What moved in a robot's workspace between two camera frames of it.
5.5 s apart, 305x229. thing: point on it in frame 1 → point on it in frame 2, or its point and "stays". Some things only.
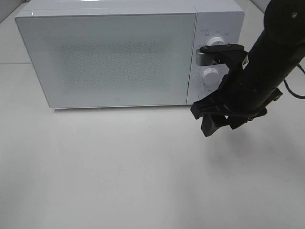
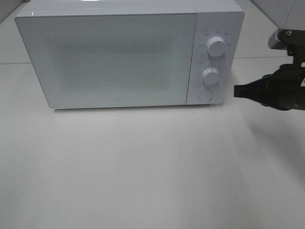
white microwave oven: (106, 60) stays
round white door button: (203, 93) stays
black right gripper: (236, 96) → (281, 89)
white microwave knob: (217, 40) stays
